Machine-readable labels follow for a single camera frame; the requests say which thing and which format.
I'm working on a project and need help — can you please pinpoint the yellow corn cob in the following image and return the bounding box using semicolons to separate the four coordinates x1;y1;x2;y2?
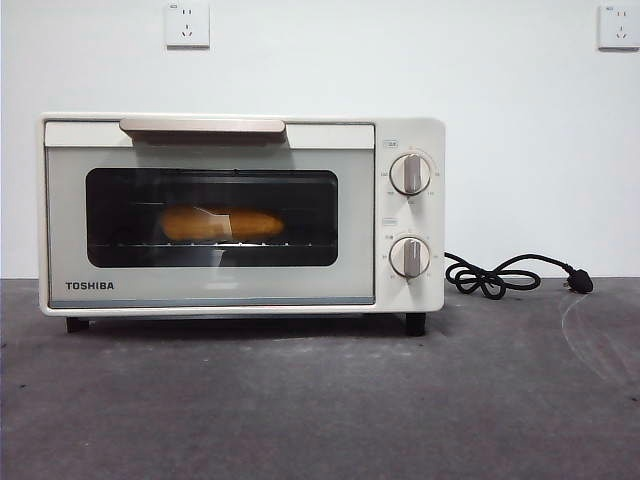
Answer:
160;205;286;241

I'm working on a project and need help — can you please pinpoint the oven timer knob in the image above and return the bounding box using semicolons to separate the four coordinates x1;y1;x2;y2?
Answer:
388;237;431;280

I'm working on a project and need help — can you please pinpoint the oven temperature knob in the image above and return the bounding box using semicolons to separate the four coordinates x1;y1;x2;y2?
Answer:
388;153;432;196

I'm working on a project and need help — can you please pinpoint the white Toshiba toaster oven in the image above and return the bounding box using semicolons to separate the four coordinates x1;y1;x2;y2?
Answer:
37;112;446;337

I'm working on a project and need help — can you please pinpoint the metal wire oven rack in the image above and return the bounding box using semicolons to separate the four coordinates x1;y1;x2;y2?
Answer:
89;240;334;249

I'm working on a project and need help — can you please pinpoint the black power cable with plug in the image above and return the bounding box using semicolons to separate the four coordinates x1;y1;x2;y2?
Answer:
443;250;596;301

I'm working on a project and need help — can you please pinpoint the white wall socket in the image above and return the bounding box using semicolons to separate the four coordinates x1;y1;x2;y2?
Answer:
598;4;640;51
165;2;211;50

